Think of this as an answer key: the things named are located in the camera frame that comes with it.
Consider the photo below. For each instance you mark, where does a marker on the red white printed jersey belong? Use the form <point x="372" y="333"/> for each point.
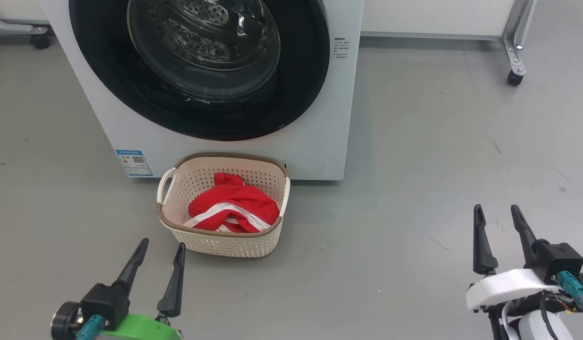
<point x="253" y="223"/>

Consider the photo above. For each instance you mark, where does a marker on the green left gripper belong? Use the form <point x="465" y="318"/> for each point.
<point x="145" y="330"/>

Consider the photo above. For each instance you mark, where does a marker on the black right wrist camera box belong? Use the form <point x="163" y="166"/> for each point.
<point x="558" y="262"/>

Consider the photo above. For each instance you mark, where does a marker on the grey stand with casters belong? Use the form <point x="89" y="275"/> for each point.
<point x="17" y="28"/>

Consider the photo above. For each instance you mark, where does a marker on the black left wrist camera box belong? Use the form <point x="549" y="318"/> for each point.
<point x="105" y="304"/>

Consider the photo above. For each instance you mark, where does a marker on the white partition board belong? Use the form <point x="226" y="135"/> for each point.
<point x="438" y="16"/>

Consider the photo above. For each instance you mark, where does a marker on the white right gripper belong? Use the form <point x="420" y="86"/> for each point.
<point x="504" y="285"/>

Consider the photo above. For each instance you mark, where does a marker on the white front-load washing machine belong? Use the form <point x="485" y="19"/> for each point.
<point x="338" y="118"/>

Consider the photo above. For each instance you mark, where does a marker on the black cylindrical left gripper motor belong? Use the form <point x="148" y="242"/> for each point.
<point x="64" y="321"/>

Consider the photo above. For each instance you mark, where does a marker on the cream perforated laundry basket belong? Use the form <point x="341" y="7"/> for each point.
<point x="225" y="243"/>

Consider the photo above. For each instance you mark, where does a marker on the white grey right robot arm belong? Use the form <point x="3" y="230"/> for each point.
<point x="532" y="326"/>

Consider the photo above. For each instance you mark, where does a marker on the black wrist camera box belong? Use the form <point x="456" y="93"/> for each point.
<point x="558" y="262"/>
<point x="105" y="304"/>

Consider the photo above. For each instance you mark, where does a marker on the black glass washing machine door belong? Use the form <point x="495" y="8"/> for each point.
<point x="301" y="71"/>

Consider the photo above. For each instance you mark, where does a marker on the blue white energy label sticker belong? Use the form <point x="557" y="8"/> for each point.
<point x="133" y="163"/>

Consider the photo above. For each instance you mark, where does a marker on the metal frame leg with caster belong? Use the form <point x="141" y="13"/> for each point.
<point x="516" y="47"/>

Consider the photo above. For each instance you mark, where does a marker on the red garment white stripe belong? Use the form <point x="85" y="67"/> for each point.
<point x="235" y="196"/>

